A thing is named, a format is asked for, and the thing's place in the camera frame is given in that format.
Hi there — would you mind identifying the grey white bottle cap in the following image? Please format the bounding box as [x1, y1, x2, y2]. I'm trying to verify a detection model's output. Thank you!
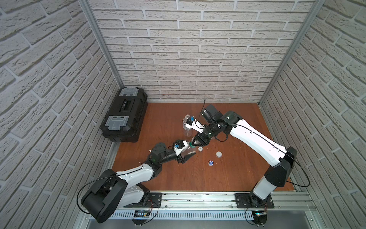
[216, 151, 222, 158]

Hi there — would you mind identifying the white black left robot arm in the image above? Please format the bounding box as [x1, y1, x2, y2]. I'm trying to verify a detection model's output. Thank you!
[77, 140, 196, 223]

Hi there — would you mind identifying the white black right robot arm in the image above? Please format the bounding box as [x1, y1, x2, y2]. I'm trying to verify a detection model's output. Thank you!
[185, 109, 297, 208]

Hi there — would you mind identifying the clear labelled standing bottle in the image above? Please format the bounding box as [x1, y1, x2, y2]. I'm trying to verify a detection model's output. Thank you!
[182, 114, 194, 137]

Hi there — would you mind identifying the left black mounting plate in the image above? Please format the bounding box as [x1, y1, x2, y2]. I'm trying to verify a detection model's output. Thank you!
[125, 192, 162, 208]

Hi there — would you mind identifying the black mounting plate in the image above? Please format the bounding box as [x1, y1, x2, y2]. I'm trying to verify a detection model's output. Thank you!
[234, 193, 275, 209]
[125, 192, 162, 208]

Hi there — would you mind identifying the black plastic toolbox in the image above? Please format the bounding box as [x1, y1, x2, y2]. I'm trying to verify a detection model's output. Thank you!
[100, 87, 148, 143]

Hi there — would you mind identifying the left controller circuit board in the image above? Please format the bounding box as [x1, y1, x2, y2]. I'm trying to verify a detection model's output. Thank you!
[132, 210, 147, 226]

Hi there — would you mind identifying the controller circuit board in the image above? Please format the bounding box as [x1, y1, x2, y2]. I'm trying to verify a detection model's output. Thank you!
[132, 210, 147, 226]
[252, 211, 267, 226]

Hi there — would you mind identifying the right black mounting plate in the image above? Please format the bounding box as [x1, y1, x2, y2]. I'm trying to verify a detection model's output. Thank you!
[234, 193, 275, 209]

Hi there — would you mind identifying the right controller circuit board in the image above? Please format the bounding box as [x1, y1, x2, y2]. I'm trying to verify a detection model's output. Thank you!
[252, 211, 267, 226]

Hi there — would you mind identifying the right corner aluminium profile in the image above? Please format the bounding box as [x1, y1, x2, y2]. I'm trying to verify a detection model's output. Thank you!
[257, 0, 325, 106]

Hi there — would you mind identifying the corner aluminium profile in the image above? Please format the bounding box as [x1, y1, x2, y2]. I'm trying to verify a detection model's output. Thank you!
[257, 0, 325, 106]
[79, 0, 124, 88]

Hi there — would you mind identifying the left corner aluminium profile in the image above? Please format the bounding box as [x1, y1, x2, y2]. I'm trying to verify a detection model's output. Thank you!
[79, 0, 124, 88]

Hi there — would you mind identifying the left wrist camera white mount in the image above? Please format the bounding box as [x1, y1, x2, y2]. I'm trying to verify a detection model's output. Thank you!
[173, 140, 189, 156]

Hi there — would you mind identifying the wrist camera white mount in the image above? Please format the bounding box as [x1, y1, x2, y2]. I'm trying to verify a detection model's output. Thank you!
[183, 115, 205, 133]
[173, 140, 189, 156]

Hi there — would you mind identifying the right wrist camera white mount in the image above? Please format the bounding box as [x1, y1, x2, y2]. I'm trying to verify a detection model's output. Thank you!
[183, 115, 205, 133]

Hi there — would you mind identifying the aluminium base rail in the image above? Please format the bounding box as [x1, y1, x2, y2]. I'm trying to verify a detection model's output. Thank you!
[111, 191, 316, 221]

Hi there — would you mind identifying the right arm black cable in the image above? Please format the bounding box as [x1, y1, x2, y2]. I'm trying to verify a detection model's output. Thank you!
[225, 123, 311, 188]

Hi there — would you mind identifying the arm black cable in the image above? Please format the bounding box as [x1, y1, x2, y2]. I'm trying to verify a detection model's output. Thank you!
[225, 123, 311, 188]
[76, 163, 144, 215]

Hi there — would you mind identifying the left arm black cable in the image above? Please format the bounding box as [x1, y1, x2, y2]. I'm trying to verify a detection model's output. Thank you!
[76, 163, 144, 215]

